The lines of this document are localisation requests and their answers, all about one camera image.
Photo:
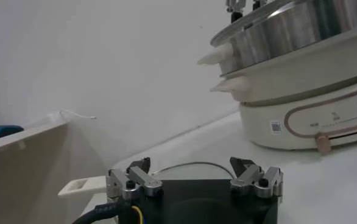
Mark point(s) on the blue computer mouse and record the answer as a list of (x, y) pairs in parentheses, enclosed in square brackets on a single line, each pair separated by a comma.
[(0, 131)]

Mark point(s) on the cream electric cooker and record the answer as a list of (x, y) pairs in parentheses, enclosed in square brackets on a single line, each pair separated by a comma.
[(303, 79)]

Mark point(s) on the stainless steel steamer basket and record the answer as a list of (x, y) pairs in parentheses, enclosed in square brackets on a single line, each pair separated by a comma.
[(288, 30)]

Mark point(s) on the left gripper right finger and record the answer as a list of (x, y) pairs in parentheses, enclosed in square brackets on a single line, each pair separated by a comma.
[(251, 179)]

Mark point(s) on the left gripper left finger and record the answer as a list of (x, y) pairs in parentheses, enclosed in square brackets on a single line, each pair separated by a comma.
[(139, 179)]

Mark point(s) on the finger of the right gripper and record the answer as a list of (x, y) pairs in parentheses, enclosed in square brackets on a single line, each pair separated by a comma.
[(259, 3), (235, 9)]

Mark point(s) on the white side table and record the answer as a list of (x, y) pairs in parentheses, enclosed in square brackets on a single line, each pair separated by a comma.
[(20, 170)]

